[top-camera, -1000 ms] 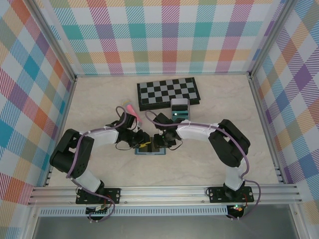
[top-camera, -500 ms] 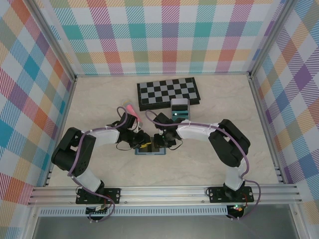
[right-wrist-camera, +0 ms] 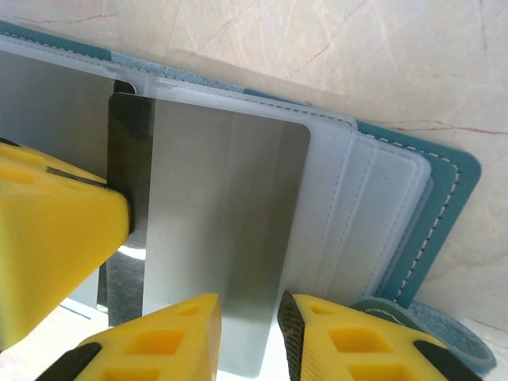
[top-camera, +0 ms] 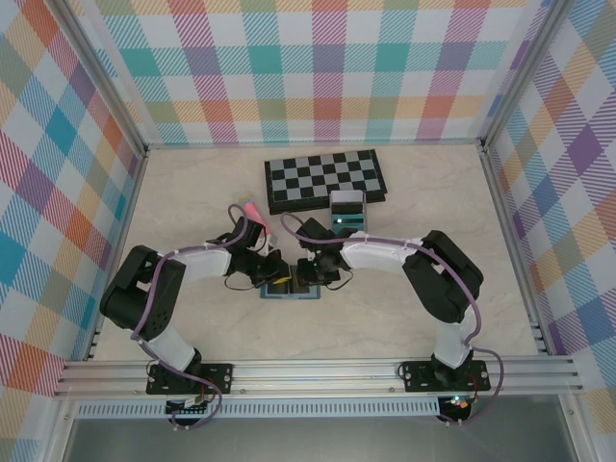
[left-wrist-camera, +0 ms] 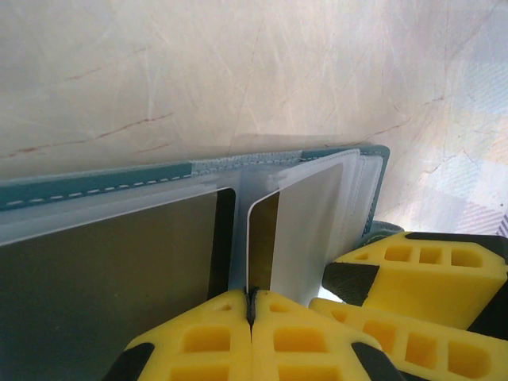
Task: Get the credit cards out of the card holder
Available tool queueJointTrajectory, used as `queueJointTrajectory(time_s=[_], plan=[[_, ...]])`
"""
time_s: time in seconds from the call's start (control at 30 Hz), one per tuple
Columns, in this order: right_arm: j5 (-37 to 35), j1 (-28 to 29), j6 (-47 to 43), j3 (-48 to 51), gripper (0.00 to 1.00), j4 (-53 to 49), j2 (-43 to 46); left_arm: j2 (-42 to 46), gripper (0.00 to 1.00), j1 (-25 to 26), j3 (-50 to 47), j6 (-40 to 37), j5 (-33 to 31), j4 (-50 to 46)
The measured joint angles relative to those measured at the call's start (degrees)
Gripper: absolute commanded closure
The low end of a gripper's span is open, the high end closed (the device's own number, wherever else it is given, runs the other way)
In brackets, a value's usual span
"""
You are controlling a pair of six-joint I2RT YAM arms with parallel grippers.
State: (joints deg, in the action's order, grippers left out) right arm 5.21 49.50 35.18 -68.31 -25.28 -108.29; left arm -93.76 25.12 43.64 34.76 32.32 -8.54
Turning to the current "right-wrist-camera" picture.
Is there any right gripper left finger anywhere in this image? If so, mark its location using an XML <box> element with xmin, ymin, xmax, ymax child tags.
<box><xmin>39</xmin><ymin>292</ymin><xmax>222</xmax><ymax>381</ymax></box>

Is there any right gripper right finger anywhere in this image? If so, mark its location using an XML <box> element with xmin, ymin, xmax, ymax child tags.
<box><xmin>277</xmin><ymin>290</ymin><xmax>489</xmax><ymax>381</ymax></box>

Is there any silver VIP card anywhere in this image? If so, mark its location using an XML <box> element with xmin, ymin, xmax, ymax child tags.
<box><xmin>97</xmin><ymin>91</ymin><xmax>311</xmax><ymax>378</ymax></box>

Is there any teal leather card holder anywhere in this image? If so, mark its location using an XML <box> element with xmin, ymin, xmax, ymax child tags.
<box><xmin>0</xmin><ymin>19</ymin><xmax>497</xmax><ymax>374</ymax></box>

